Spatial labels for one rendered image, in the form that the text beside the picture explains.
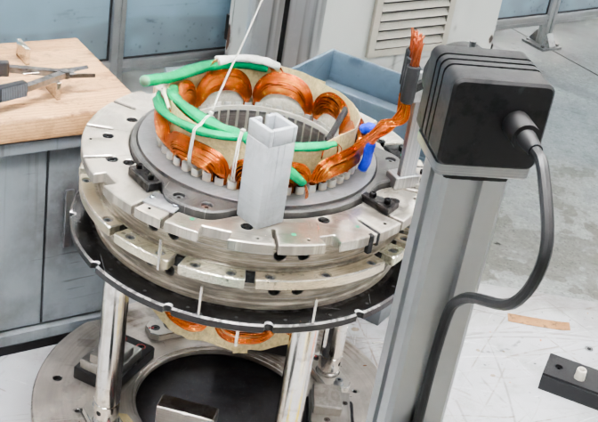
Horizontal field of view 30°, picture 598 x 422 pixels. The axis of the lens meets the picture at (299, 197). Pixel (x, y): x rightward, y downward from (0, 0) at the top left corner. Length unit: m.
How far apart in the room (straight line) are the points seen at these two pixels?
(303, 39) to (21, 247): 0.48
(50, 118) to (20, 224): 0.13
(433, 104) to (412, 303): 0.09
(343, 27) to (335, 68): 2.01
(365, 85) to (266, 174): 0.50
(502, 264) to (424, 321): 2.63
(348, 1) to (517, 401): 2.20
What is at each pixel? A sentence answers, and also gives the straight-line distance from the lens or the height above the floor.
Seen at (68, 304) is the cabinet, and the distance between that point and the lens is 1.27.
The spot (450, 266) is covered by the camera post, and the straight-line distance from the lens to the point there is 0.51.
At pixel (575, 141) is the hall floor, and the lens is 4.03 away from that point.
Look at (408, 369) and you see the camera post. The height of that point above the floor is 1.25.
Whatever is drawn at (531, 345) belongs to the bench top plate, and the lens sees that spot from 1.42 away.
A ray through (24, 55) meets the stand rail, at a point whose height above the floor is 1.07.
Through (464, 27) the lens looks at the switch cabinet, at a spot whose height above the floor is 0.37.
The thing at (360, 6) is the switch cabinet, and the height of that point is 0.48.
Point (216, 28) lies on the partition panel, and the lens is 3.80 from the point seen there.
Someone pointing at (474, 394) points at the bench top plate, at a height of 0.78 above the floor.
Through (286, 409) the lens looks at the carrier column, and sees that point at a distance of 1.04.
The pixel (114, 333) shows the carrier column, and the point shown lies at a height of 0.92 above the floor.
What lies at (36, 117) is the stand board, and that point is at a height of 1.06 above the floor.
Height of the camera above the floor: 1.56
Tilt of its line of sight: 29 degrees down
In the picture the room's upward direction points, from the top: 10 degrees clockwise
